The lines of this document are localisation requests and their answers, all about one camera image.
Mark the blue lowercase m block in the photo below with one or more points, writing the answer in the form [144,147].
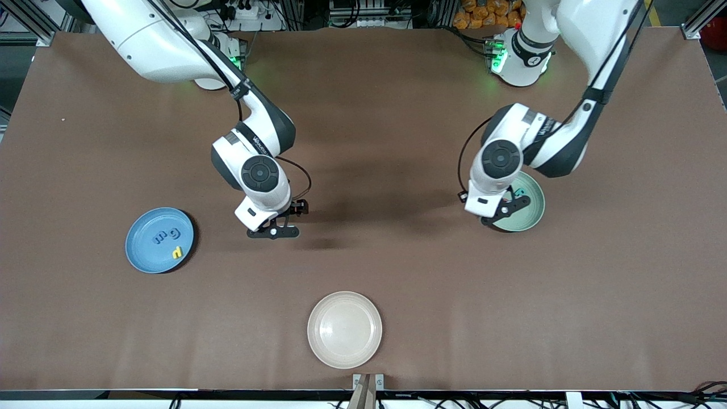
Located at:
[161,237]

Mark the blue plate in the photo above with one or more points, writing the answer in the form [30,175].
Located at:
[147,250]

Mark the beige plate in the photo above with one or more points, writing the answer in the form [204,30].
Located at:
[345,329]

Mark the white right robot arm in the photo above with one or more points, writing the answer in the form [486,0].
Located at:
[147,40]

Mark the metal equipment rack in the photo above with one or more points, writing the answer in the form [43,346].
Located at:
[369,11]

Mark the green plate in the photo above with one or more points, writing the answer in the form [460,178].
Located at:
[534,213]

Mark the metal camera pole bracket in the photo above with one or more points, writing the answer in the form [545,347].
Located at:
[368,397]

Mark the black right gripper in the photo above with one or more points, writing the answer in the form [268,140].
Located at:
[295,208]

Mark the orange packets pile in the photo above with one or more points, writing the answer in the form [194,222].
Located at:
[483,14]

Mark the red object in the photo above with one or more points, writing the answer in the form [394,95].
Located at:
[715,42]

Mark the yellow lowercase letter block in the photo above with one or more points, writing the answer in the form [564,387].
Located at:
[178,253]

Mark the brown table cover sheet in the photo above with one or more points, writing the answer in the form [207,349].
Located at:
[511,318]

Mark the aluminium frame post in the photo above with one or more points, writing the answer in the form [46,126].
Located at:
[690,31]
[46,38]

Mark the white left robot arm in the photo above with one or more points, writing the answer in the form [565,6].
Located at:
[590,28]

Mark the white power strip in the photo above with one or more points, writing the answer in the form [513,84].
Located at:
[267,24]

